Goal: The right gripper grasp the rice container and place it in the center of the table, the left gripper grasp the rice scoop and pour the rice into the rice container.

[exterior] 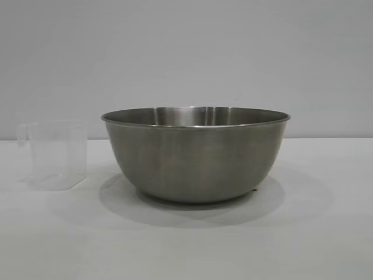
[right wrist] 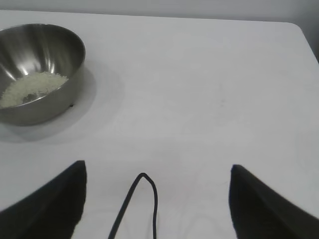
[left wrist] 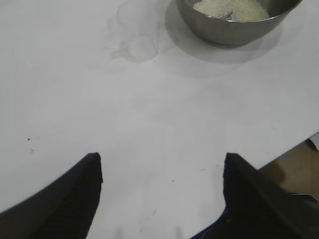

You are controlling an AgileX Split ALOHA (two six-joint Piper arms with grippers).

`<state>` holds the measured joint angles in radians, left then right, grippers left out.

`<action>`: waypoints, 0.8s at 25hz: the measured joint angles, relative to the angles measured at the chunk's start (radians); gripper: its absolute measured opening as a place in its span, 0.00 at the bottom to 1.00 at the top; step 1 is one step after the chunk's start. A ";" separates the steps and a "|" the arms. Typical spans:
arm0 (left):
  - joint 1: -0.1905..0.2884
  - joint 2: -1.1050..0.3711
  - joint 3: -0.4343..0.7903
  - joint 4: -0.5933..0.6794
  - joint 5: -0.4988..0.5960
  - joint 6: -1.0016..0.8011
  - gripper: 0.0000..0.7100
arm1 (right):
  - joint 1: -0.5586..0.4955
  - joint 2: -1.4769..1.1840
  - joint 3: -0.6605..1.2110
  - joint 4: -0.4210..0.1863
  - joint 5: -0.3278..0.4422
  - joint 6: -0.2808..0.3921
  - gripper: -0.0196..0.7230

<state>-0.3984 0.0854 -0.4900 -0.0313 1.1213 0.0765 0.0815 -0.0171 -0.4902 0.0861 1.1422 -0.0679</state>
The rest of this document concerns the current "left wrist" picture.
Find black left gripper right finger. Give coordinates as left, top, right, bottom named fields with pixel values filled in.
left=196, top=152, right=319, bottom=239

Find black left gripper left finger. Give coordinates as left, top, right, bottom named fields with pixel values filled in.
left=0, top=152, right=104, bottom=239

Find clear plastic measuring cup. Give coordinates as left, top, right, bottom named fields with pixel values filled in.
left=106, top=0, right=161, bottom=62

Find stainless steel mixing bowl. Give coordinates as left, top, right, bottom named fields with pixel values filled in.
left=175, top=0, right=304, bottom=46

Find white rice grains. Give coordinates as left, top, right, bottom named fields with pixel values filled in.
left=193, top=0, right=272, bottom=22

